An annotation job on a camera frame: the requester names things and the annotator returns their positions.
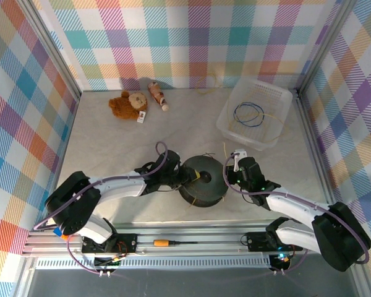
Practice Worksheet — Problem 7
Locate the white slotted cable duct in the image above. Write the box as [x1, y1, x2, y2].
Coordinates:
[35, 255, 271, 270]

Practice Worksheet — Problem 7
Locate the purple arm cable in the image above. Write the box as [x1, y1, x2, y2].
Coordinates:
[223, 153, 370, 275]
[33, 141, 169, 275]

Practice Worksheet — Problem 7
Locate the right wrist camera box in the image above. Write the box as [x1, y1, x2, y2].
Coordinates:
[231, 149, 249, 173]

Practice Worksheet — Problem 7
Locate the small doll figure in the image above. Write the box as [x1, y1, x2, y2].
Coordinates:
[147, 80, 170, 113]

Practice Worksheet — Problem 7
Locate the aluminium side rail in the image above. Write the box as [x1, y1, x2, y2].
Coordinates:
[289, 88, 344, 228]
[43, 92, 82, 231]

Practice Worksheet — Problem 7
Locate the black controller board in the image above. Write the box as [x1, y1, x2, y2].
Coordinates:
[270, 252, 294, 275]
[93, 254, 124, 277]

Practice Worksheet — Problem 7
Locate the brown teddy bear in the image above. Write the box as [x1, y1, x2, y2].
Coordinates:
[108, 90, 150, 124]

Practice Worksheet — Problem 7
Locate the white plastic basket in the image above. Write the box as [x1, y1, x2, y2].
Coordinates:
[216, 77, 294, 152]

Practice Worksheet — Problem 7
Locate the orange-handled screwdriver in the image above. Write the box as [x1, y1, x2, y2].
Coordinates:
[153, 238, 197, 249]

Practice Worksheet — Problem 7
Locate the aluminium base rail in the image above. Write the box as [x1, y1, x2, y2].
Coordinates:
[21, 220, 364, 257]

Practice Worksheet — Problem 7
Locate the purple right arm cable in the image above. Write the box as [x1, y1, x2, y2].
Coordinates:
[223, 153, 370, 275]

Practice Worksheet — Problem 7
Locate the blue cable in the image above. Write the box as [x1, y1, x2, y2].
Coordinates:
[232, 101, 265, 127]

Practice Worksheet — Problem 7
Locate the black perforated cable spool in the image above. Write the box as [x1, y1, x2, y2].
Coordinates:
[177, 154, 229, 209]

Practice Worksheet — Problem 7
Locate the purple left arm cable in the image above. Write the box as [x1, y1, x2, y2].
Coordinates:
[33, 141, 169, 275]

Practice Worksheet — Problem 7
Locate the aluminium corner post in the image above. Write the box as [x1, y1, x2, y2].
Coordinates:
[296, 0, 360, 97]
[17, 0, 82, 100]

